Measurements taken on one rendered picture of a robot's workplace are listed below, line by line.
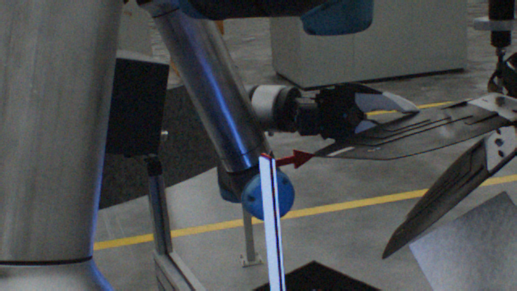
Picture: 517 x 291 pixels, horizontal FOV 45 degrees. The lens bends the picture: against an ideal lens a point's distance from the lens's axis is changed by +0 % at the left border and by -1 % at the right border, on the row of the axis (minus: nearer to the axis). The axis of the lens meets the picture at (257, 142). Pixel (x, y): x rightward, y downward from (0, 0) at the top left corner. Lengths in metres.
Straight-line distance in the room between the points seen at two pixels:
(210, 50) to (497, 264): 0.47
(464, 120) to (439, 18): 6.63
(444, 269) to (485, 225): 0.08
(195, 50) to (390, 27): 6.41
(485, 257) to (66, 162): 0.69
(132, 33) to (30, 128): 4.66
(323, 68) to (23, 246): 6.76
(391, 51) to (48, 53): 7.01
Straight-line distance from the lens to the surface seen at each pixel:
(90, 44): 0.28
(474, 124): 0.83
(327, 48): 6.97
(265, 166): 0.71
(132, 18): 4.91
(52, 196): 0.27
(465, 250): 0.89
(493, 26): 0.85
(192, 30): 0.83
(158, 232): 1.26
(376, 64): 7.20
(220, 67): 0.85
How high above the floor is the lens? 1.40
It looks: 16 degrees down
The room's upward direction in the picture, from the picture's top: 5 degrees counter-clockwise
